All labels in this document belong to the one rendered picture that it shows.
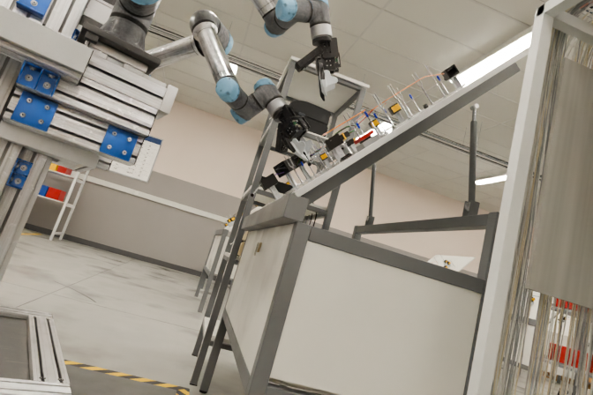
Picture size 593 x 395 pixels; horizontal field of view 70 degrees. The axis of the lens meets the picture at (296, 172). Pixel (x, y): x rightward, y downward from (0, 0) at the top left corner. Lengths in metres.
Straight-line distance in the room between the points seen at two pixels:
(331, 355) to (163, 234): 7.91
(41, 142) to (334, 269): 0.93
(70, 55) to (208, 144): 7.98
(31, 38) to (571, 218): 1.33
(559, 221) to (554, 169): 0.12
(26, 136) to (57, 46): 0.33
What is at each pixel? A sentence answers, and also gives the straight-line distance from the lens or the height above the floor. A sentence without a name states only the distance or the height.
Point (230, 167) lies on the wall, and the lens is 9.09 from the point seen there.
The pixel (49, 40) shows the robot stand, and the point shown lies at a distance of 1.25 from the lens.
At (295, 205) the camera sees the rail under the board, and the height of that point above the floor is 0.84.
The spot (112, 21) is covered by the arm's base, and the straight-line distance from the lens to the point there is 1.45.
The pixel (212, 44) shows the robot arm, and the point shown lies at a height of 1.36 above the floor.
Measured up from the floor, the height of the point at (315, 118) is 1.56.
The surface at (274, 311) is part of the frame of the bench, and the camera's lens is 1.10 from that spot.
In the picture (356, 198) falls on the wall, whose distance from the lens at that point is 9.69.
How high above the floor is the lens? 0.68
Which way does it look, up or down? 12 degrees up
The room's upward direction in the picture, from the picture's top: 16 degrees clockwise
